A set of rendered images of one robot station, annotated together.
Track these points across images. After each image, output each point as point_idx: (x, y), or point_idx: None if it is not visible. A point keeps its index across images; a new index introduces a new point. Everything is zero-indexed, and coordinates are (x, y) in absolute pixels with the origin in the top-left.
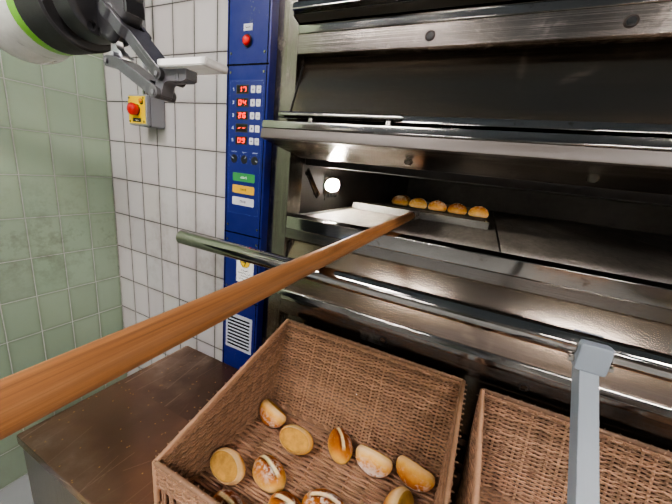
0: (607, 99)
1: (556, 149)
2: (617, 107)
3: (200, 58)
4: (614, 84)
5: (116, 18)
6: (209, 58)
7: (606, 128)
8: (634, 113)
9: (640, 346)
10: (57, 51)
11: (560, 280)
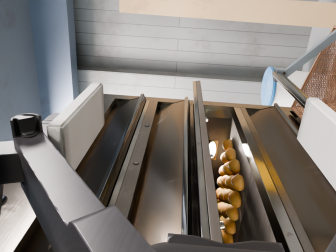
0: (163, 237)
1: (212, 220)
2: (169, 232)
3: (314, 100)
4: (152, 238)
5: (333, 246)
6: (305, 105)
7: (185, 226)
8: (173, 224)
9: (312, 210)
10: None
11: (297, 246)
